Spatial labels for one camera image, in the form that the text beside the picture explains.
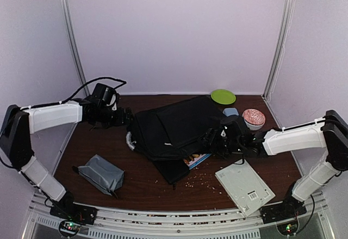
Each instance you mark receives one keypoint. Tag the dog picture book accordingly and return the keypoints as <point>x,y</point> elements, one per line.
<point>194,160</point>

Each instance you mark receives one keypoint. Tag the black zip pouch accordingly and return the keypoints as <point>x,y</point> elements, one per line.
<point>172,170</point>

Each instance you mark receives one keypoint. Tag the left aluminium frame post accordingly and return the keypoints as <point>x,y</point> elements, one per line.
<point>72,40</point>

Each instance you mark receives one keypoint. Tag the black student backpack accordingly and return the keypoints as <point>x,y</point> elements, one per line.
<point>172,132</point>

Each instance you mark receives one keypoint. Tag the blue glasses case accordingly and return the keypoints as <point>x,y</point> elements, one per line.
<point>230,111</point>

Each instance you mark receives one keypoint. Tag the grey notebook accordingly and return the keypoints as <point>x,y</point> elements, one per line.
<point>245,187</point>

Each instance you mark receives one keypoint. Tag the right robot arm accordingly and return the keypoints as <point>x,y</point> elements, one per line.
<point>328,132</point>

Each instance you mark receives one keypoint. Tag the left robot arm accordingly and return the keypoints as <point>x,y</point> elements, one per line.
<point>32,136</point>

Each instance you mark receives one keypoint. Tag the green plate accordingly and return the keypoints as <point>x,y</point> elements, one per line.
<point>223,97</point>

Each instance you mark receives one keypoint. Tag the red patterned bowl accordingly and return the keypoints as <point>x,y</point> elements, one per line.
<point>254,119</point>

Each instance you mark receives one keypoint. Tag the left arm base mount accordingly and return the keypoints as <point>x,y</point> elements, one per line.
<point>73,216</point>

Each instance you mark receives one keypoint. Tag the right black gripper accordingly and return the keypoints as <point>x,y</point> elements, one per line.
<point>211,140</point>

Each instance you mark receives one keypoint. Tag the front aluminium rail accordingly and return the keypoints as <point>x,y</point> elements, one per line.
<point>228,223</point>

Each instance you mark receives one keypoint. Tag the aluminium frame post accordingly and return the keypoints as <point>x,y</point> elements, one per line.
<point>72,40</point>
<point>279,50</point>

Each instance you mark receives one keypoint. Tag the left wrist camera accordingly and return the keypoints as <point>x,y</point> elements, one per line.
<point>105,97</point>

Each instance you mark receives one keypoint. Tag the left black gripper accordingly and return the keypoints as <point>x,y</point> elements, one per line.
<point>120,121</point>

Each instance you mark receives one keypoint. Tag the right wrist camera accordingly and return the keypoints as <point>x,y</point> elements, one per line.
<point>233,126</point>

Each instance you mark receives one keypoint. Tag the grey pencil pouch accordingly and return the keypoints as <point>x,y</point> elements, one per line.
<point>102,174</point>

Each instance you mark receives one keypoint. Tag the right aluminium frame post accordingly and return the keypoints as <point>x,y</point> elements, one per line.
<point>279,50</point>

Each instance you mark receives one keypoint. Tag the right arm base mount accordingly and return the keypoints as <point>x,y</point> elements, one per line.
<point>285,214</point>

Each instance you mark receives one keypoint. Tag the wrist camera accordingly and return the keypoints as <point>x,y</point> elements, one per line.
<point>105,97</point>
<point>233,126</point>

